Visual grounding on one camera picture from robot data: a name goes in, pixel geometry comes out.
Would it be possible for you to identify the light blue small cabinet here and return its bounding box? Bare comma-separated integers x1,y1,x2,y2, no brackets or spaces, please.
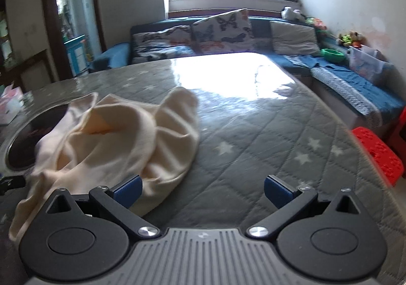
64,34,89,77

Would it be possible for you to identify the round black induction cooktop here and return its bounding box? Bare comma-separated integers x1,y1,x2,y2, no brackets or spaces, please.
5,103,68,172

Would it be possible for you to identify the red plastic stool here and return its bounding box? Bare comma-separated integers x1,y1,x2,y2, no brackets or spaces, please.
352,126,405,186

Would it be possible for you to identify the cream knit garment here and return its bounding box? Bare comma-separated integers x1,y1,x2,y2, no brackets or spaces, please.
9,86,199,243

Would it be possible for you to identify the green plastic bowl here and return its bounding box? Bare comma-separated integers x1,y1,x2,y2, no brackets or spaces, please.
321,48,346,64

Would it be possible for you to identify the flat butterfly print pillow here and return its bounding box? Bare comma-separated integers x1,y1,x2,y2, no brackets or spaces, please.
131,25,196,64

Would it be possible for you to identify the clear plastic storage box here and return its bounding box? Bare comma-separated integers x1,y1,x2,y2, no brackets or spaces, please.
348,45,392,86

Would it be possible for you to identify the blue corner sofa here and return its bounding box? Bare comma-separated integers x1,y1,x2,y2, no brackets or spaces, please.
90,10,405,128

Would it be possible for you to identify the dark wooden door frame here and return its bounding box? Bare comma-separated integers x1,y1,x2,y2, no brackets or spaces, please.
42,0,107,80

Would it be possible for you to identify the upright butterfly print pillow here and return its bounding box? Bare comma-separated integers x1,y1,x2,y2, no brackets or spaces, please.
191,9,255,55

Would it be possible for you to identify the plain grey cushion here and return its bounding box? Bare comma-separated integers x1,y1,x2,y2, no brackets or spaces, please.
270,21,321,56

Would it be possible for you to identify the black white plush toy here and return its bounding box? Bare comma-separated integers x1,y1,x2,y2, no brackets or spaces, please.
281,6,306,22

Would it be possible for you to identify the colourful plush toys pile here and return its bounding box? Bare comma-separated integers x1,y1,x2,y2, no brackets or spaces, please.
336,32,364,49

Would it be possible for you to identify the pink tissue pack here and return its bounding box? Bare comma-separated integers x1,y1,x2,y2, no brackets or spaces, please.
0,83,23,126

